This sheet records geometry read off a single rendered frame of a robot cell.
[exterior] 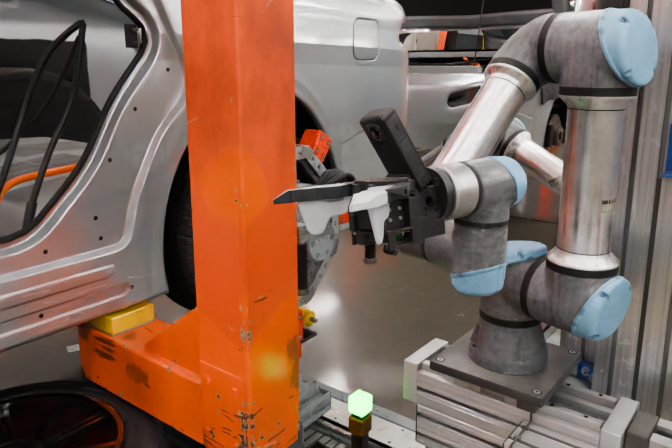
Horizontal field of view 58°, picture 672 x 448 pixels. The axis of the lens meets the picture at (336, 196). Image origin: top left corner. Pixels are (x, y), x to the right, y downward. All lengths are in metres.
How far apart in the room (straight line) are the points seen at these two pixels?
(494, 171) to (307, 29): 1.36
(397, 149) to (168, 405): 1.03
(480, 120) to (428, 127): 3.24
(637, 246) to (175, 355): 1.03
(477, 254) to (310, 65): 1.36
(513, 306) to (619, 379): 0.29
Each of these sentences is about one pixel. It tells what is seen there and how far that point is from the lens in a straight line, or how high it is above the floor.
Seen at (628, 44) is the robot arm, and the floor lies 1.41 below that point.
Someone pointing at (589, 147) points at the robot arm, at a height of 1.25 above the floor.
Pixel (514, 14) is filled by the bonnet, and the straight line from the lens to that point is 5.13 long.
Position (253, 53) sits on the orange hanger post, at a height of 1.40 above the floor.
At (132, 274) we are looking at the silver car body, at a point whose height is 0.83.
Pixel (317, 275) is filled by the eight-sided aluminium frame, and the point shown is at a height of 0.66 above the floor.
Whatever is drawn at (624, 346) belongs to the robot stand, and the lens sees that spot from 1.32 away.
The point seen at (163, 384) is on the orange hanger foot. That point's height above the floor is 0.63.
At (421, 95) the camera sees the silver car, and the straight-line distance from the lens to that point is 4.25.
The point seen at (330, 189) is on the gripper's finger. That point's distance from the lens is 0.73.
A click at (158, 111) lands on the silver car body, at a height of 1.25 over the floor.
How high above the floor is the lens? 1.38
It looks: 12 degrees down
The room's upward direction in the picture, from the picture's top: straight up
